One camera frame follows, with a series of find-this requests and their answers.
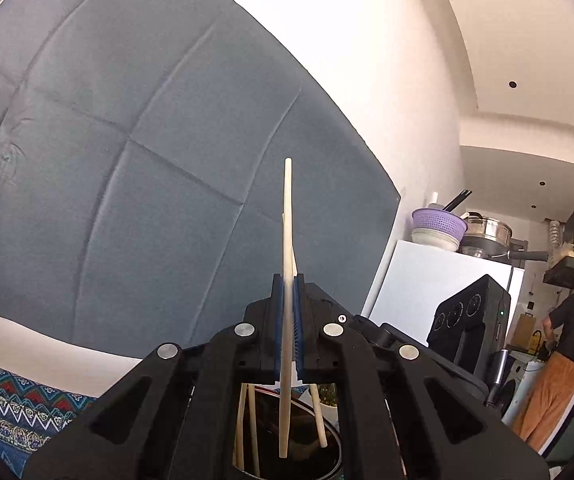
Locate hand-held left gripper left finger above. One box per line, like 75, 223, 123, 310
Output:
22, 272, 288, 480

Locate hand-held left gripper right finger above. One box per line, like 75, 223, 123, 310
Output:
294, 272, 550, 480

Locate pale single chopstick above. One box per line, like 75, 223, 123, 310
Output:
281, 212, 328, 448
278, 158, 295, 458

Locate bunch of bamboo chopsticks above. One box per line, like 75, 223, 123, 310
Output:
234, 382, 262, 478

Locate black cylindrical utensil holder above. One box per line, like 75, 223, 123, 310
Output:
229, 387, 342, 480

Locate black kitchen utensils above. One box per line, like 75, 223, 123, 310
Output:
442, 189, 472, 212

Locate wooden cutting board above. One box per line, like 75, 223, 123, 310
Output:
514, 312, 536, 349

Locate white refrigerator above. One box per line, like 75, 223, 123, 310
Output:
369, 239, 525, 346

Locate black frying pan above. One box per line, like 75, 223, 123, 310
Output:
459, 245, 550, 262

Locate white bowl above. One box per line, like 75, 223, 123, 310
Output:
410, 227, 460, 253

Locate white washing machine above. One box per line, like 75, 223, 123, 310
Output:
502, 350, 552, 426

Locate steel steamer pot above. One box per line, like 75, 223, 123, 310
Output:
462, 212, 514, 248

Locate purple plastic colander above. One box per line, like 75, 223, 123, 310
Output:
412, 207, 468, 242

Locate grey backdrop cloth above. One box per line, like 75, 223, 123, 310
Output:
0, 0, 402, 361

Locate blue patterned tablecloth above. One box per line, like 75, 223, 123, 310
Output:
0, 350, 98, 478

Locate black wall shelf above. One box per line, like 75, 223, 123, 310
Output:
543, 255, 574, 289

